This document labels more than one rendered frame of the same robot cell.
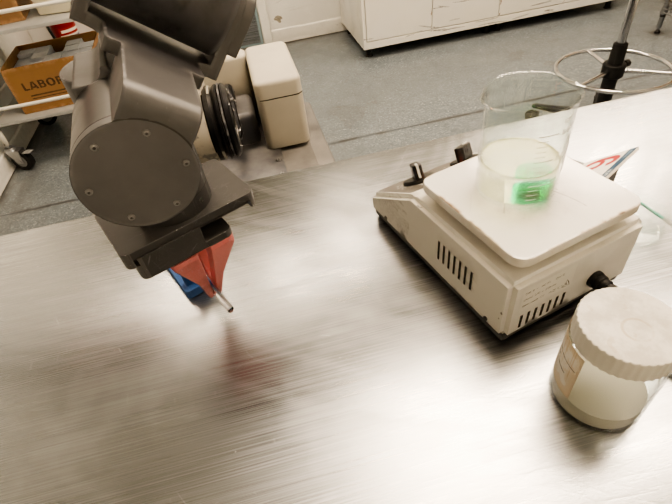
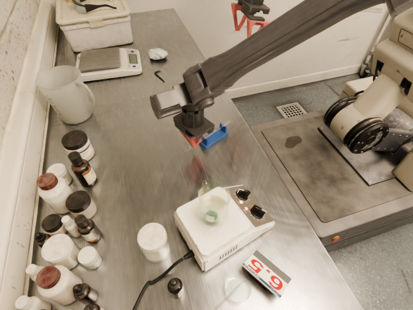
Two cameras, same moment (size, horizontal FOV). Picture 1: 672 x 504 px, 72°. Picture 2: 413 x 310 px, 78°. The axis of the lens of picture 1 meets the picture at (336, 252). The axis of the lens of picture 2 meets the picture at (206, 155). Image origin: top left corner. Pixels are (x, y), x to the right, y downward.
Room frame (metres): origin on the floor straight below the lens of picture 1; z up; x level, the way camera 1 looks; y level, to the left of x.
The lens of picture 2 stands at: (0.22, -0.40, 1.33)
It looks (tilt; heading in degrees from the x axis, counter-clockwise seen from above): 49 degrees down; 79
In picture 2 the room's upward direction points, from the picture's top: straight up
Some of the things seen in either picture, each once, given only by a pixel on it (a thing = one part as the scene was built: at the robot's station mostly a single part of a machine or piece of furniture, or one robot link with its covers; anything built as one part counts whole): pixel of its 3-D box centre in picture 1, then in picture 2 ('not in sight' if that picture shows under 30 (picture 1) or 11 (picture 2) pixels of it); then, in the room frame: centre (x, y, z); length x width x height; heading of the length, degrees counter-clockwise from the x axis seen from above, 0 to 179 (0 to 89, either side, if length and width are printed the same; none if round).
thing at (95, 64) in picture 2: not in sight; (109, 62); (0.01, 0.66, 0.77); 0.26 x 0.19 x 0.05; 3
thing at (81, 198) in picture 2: not in sight; (81, 205); (-0.02, -0.03, 0.78); 0.05 x 0.05 x 0.06
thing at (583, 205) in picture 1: (524, 193); (212, 218); (0.28, -0.15, 0.83); 0.12 x 0.12 x 0.01; 21
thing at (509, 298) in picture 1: (495, 218); (221, 221); (0.31, -0.14, 0.79); 0.22 x 0.13 x 0.08; 21
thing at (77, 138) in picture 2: not in sight; (78, 146); (-0.05, 0.16, 0.79); 0.07 x 0.07 x 0.07
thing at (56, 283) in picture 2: not in sight; (58, 283); (-0.03, -0.21, 0.80); 0.06 x 0.06 x 0.10
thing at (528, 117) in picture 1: (518, 145); (213, 203); (0.28, -0.14, 0.88); 0.07 x 0.06 x 0.08; 104
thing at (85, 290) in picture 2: not in sight; (83, 292); (0.01, -0.24, 0.79); 0.03 x 0.03 x 0.08
